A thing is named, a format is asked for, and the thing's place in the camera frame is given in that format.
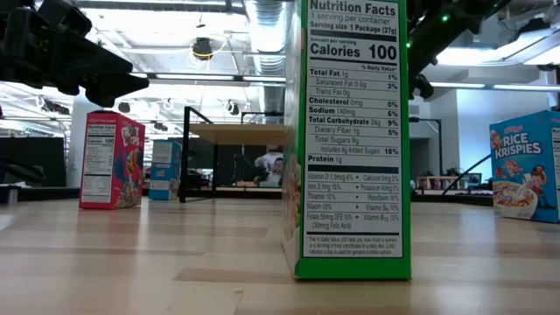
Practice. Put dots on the small wooden rack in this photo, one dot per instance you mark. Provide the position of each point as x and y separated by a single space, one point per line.
437 181

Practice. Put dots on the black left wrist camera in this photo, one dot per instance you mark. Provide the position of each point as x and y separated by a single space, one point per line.
65 17

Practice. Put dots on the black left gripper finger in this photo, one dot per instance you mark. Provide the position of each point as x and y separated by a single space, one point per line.
87 61
114 89

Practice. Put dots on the black ceiling dome device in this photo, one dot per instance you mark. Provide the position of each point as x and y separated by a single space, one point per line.
202 47

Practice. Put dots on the black track spotlight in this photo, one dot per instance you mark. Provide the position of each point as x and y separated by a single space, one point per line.
123 107
233 108

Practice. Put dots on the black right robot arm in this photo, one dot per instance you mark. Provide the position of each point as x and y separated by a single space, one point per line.
446 39

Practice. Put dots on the black metal bracket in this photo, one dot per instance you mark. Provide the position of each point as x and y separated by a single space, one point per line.
426 119

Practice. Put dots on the wooden shelf with black frame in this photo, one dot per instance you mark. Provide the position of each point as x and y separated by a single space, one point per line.
236 134

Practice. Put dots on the black monitor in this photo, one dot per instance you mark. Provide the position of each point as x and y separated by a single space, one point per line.
199 153

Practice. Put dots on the green cereal box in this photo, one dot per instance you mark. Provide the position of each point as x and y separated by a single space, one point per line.
354 131

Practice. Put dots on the small monitor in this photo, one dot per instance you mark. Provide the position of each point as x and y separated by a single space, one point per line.
471 179

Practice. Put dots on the silver ventilation duct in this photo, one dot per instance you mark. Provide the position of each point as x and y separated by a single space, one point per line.
269 57

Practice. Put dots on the black partition panel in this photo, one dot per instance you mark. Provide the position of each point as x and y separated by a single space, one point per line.
35 157

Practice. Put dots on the ceiling light bar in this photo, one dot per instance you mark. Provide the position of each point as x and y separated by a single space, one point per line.
194 77
481 86

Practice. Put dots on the red Froot Loops cereal box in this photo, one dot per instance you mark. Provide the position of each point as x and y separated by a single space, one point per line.
111 166

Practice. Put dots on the blue Rice Krispies cereal box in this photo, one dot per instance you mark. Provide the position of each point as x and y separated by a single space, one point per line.
165 170
525 175

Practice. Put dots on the person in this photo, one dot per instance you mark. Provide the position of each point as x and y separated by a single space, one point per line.
267 159
277 171

